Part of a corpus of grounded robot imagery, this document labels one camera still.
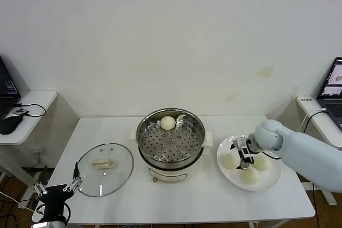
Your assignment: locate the long black cable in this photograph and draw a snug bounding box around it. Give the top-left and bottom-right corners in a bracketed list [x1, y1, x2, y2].
[311, 177, 321, 228]

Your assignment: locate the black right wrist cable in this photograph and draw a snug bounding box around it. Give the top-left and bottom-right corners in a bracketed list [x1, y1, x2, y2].
[260, 150, 281, 160]

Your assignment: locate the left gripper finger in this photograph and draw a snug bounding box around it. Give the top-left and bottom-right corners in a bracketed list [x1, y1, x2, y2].
[32, 182, 48, 196]
[63, 161, 83, 193]

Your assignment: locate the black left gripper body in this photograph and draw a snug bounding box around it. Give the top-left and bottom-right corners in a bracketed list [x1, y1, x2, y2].
[39, 184, 73, 222]

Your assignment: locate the stainless steel steamer basket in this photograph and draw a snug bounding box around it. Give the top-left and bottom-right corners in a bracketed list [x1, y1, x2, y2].
[136, 107, 206, 167]

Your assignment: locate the thin white cable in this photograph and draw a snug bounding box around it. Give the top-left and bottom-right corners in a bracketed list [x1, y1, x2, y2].
[0, 190, 33, 210]

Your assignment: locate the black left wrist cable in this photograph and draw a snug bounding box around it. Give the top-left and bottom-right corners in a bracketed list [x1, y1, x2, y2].
[34, 202, 72, 223]

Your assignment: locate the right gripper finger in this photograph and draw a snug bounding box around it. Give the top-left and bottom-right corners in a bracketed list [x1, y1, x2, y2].
[229, 137, 248, 151]
[235, 158, 252, 170]

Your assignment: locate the black adapter with cable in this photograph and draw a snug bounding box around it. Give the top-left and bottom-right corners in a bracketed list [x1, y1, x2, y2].
[301, 109, 327, 135]

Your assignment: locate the white steamed baozi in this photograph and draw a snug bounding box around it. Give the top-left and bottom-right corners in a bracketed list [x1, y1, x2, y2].
[160, 115, 176, 130]
[222, 153, 238, 170]
[253, 156, 273, 171]
[239, 168, 260, 185]

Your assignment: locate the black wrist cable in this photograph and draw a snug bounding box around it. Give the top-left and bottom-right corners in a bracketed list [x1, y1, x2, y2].
[260, 150, 281, 160]
[34, 202, 72, 223]

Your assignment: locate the white laptop cable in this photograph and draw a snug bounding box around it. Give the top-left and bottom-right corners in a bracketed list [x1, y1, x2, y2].
[301, 108, 327, 132]

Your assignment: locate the black computer mouse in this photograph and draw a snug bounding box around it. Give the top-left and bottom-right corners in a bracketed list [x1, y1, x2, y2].
[0, 115, 22, 135]

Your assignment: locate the white electric cooking pot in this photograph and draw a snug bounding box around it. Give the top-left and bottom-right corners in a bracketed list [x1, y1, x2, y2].
[129, 128, 214, 184]

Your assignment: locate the white side table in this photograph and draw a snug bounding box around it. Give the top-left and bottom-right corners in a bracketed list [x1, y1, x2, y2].
[0, 90, 58, 210]
[296, 96, 342, 206]

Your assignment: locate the open dark laptop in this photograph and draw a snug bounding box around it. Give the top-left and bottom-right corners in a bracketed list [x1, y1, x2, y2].
[316, 57, 342, 130]
[0, 56, 21, 122]

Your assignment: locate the white round plate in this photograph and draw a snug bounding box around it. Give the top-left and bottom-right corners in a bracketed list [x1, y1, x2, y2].
[216, 134, 283, 193]

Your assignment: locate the black hub cable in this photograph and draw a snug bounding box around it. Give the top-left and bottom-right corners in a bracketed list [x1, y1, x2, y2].
[13, 102, 47, 119]

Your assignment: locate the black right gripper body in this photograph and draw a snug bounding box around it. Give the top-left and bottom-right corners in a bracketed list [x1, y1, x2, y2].
[239, 142, 253, 164]

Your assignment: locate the glass lid with cream handle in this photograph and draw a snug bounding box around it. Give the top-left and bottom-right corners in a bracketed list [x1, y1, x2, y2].
[73, 143, 134, 197]

